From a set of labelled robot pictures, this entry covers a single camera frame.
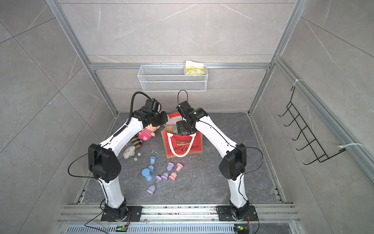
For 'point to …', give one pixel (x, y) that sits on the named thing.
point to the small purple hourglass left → (158, 178)
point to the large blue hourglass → (145, 172)
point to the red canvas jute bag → (177, 144)
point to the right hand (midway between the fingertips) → (186, 128)
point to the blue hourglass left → (152, 161)
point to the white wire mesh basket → (175, 78)
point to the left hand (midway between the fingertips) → (170, 116)
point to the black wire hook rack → (318, 151)
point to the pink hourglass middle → (179, 166)
